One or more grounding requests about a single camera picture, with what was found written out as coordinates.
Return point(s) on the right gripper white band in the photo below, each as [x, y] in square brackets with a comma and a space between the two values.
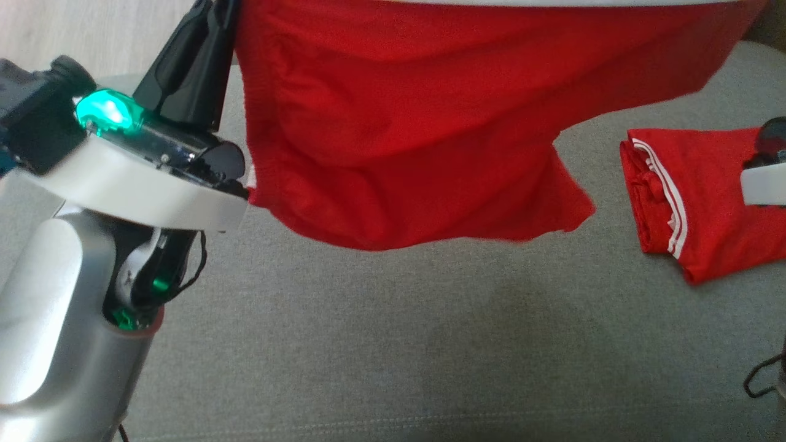
[764, 184]

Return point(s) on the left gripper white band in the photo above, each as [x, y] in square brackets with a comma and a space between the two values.
[153, 196]

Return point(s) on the red garment with white stripes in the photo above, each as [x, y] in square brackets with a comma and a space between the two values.
[706, 202]

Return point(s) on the red garment with white hem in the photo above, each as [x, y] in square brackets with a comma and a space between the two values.
[399, 123]

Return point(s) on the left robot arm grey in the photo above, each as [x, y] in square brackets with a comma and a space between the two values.
[49, 319]

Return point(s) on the large grey sofa seat cushion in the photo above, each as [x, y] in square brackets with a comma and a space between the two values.
[399, 337]

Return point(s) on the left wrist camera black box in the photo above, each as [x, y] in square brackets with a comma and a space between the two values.
[37, 110]

